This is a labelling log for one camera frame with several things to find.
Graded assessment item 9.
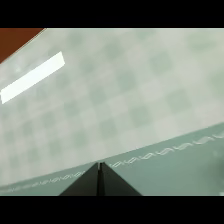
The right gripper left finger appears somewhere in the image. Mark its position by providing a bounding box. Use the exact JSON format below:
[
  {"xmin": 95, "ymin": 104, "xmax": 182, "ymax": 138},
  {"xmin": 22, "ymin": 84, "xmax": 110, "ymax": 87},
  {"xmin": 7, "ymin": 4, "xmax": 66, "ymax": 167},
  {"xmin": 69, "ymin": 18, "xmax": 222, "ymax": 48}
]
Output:
[{"xmin": 59, "ymin": 162, "xmax": 100, "ymax": 197}]

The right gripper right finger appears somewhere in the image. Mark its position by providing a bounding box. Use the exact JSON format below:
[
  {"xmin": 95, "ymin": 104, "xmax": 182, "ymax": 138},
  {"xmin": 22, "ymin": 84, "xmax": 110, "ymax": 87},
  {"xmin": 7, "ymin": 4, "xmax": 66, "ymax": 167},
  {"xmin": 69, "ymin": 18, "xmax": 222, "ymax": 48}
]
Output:
[{"xmin": 100, "ymin": 162, "xmax": 143, "ymax": 197}]

